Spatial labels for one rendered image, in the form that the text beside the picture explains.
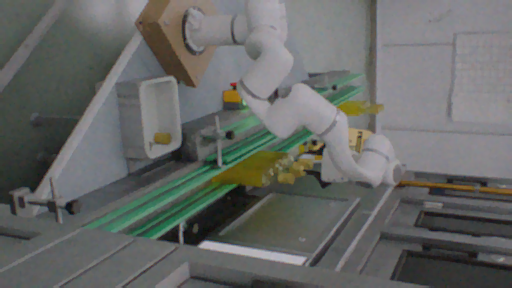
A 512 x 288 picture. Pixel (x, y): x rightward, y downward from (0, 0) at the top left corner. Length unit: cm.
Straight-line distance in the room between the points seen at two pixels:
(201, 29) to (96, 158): 51
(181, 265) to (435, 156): 710
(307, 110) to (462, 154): 642
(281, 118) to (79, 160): 55
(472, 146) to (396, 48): 170
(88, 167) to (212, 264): 90
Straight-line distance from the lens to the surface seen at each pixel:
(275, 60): 123
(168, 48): 159
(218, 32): 159
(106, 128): 148
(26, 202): 115
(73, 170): 140
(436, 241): 158
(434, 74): 739
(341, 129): 124
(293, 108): 120
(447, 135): 752
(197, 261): 60
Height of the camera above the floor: 175
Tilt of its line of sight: 25 degrees down
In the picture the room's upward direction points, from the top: 94 degrees clockwise
